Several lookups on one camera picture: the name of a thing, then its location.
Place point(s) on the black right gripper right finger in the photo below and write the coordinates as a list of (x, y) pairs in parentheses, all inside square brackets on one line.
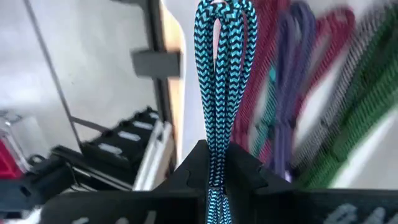
[(280, 205)]

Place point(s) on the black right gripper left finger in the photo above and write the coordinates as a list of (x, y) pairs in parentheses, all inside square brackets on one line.
[(140, 205)]

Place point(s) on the white metal bar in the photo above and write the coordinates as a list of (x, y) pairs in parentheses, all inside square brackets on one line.
[(152, 161)]

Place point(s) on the black rack with white labels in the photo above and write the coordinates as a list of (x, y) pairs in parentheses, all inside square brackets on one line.
[(118, 146)]

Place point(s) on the white plastic bin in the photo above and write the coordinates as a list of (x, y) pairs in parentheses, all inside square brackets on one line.
[(367, 152)]

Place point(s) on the red plastic item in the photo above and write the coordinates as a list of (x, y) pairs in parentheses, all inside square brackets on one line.
[(7, 161)]

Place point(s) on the thin grey rod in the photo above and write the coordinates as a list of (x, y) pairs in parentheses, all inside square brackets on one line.
[(53, 77)]

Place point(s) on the black table frame rail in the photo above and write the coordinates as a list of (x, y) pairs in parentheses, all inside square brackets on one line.
[(157, 28)]

